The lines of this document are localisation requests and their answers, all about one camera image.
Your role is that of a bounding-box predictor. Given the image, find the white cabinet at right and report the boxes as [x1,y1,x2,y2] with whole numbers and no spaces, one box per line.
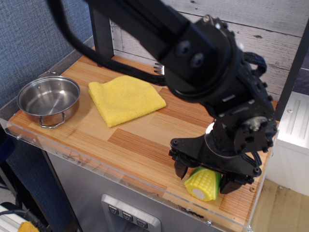
[266,92,309,196]

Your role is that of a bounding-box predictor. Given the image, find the stainless steel pot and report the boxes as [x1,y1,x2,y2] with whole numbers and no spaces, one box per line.
[16,75,81,129]

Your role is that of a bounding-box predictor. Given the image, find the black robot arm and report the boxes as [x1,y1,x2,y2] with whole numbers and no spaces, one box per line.
[88,0,277,194]

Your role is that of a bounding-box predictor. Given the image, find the clear acrylic table guard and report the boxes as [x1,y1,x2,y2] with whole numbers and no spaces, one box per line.
[0,112,265,232]

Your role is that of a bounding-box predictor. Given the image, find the blue handled metal spork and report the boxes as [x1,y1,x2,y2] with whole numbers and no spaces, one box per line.
[154,63,165,75]

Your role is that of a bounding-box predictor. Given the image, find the black vertical post left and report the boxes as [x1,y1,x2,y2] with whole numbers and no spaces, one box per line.
[89,6,114,59]

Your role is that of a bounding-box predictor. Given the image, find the yellow object bottom left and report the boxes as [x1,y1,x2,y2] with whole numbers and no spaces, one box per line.
[17,221,39,232]

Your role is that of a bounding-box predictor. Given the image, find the black vertical post right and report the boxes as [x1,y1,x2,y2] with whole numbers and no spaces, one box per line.
[272,0,309,121]

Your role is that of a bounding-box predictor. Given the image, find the black vertical post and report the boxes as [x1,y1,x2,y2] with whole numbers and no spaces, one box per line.
[272,0,309,121]
[89,6,114,59]

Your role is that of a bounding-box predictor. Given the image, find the yellow folded cloth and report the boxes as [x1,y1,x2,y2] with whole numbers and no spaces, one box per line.
[88,75,167,128]

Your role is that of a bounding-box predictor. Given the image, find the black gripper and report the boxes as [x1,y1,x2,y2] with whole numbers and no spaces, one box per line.
[168,123,263,195]

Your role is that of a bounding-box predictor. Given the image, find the silver button control panel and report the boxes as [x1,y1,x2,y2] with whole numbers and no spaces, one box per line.
[101,194,161,232]

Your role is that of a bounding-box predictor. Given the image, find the green and yellow toy corn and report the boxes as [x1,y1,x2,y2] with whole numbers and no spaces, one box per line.
[184,167,221,202]

